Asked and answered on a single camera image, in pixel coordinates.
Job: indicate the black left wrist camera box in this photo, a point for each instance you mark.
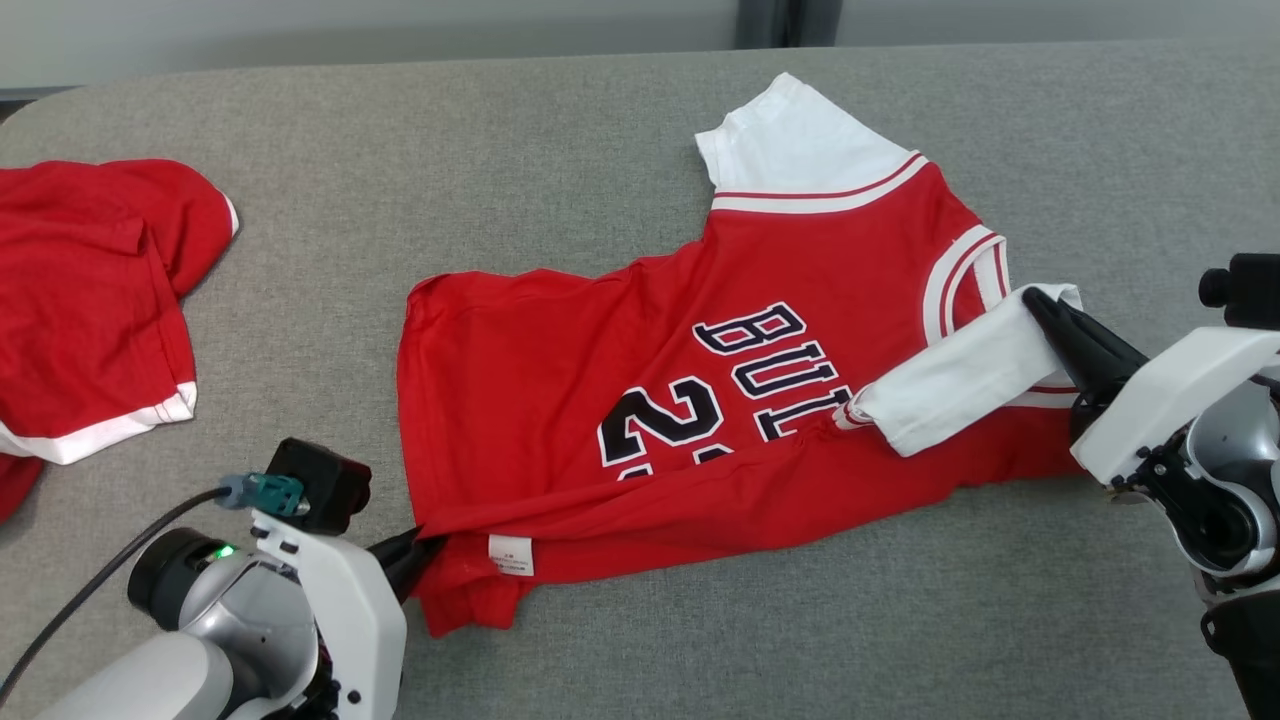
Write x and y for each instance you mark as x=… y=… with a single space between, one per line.
x=325 y=485

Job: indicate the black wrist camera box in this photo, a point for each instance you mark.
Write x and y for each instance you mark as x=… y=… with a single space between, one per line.
x=1250 y=290
x=325 y=485

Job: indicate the grey fabric cushion surface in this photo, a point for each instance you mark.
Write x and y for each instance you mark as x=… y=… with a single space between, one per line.
x=600 y=150

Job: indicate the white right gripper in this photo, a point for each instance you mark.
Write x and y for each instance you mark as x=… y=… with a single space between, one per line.
x=1170 y=390

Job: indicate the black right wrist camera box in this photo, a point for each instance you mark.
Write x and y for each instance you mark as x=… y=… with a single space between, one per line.
x=1250 y=290

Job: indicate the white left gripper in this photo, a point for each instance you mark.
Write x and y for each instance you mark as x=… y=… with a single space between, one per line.
x=360 y=620

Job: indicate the red white basketball jersey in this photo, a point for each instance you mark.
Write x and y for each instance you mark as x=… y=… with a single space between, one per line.
x=560 y=400

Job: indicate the grey partition post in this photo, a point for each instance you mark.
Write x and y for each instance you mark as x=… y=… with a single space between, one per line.
x=787 y=20

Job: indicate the red shorts with white band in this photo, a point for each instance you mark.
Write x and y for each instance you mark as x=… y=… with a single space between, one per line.
x=90 y=300

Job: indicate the teal left camera connector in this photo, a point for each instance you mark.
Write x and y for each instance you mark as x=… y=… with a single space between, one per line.
x=265 y=493

